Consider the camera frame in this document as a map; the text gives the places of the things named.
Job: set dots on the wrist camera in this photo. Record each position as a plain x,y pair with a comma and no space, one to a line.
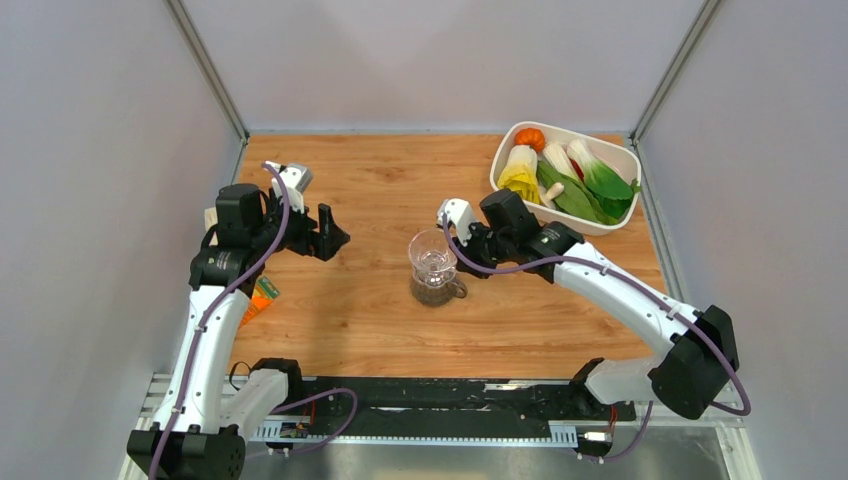
457,213
295,179

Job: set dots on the yellow toy cabbage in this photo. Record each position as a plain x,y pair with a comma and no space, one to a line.
519,174

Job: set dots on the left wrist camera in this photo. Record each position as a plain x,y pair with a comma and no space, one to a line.
295,179

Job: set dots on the green toy leek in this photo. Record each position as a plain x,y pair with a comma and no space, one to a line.
563,188

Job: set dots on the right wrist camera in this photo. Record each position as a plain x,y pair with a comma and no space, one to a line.
457,213

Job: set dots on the clear glass dripper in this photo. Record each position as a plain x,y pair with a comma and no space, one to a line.
433,262

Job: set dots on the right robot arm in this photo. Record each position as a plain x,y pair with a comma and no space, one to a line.
694,361

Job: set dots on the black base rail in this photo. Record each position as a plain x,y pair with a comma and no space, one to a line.
397,410

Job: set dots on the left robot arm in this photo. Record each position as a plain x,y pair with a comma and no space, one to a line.
195,433

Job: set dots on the white vegetable tray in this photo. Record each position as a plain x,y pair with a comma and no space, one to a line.
624,162

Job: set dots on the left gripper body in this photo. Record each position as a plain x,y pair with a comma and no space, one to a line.
296,235

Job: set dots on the orange toy pumpkin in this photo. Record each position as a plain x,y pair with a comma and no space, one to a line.
531,137

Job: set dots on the green toy bok choy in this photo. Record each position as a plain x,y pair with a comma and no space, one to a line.
614,195

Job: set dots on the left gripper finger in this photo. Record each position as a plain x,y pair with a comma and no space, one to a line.
326,246
326,220

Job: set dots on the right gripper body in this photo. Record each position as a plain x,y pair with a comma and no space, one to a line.
485,249

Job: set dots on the glass coffee server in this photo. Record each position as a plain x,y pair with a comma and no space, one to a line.
435,288

